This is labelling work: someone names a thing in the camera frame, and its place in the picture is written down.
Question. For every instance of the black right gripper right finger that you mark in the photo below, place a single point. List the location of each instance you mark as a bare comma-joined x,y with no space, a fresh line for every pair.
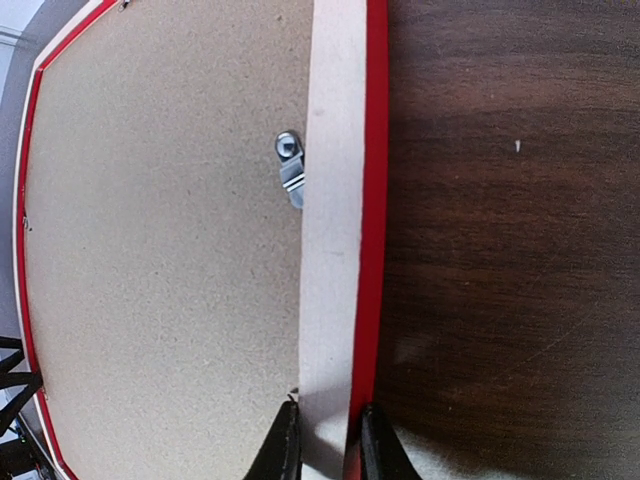
381,452

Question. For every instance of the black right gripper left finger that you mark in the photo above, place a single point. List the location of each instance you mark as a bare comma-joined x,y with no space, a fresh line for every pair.
279,457

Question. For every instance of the brown backing board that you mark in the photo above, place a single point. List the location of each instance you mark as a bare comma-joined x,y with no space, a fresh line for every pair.
162,262

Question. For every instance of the pink wooden picture frame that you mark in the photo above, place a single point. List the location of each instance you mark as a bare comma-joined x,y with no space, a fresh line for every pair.
332,291

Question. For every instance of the metal turn clip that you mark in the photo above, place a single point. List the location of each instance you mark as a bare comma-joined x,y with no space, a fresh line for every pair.
290,152

